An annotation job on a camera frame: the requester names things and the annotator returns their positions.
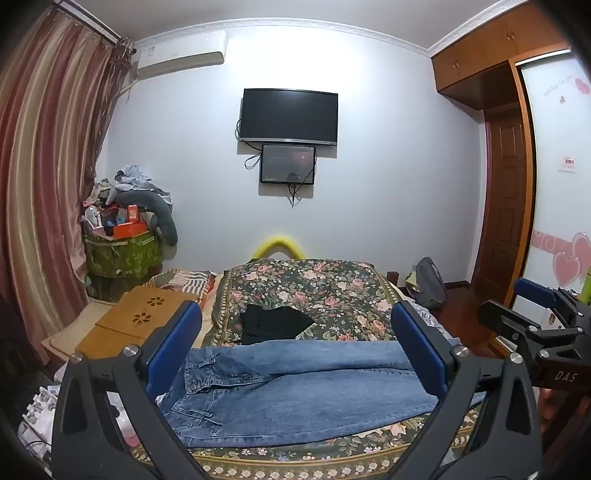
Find small black wall monitor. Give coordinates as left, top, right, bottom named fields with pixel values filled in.
left=259, top=144, right=317, bottom=185

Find black cloth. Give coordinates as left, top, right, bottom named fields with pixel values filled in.
left=240, top=305, right=315, bottom=346

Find floral blanket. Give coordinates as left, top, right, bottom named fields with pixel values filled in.
left=131, top=258, right=490, bottom=480

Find grey backpack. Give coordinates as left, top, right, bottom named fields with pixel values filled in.
left=413, top=257, right=448, bottom=310

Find wooden lap table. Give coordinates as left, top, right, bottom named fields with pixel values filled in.
left=74, top=285, right=204, bottom=358

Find brown wooden door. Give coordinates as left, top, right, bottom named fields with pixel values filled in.
left=471, top=104, right=536, bottom=305

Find wooden overhead cabinet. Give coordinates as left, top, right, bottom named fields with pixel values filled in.
left=431, top=0, right=575, bottom=112

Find blue denim pants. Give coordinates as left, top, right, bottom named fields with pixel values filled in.
left=157, top=339, right=488, bottom=448

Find green patterned box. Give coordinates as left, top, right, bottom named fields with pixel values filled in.
left=84, top=231, right=162, bottom=278

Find striped cloth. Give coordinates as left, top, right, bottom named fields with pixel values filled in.
left=148, top=268, right=222, bottom=296

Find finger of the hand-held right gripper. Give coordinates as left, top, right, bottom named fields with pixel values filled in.
left=514, top=278, right=573, bottom=309
left=476, top=300, right=543, bottom=344

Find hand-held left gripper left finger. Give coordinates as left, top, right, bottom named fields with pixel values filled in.
left=50, top=300, right=219, bottom=480

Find beige cushion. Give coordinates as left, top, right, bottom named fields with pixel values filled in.
left=41, top=298, right=121, bottom=365

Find white air conditioner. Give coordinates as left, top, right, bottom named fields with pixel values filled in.
left=134, top=30, right=229, bottom=80

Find pile of clothes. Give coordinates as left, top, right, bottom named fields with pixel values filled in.
left=83, top=164, right=178, bottom=245

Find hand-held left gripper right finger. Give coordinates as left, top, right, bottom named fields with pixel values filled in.
left=390, top=300, right=543, bottom=480

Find white heart-print wardrobe door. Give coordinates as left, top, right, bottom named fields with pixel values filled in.
left=515, top=46, right=591, bottom=324

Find yellow foam arch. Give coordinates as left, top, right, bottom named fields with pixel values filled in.
left=252, top=235, right=305, bottom=260

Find black wall television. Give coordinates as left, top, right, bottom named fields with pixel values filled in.
left=238, top=89, right=339, bottom=147

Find striped red curtain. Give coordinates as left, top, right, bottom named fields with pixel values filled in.
left=0, top=0, right=139, bottom=365

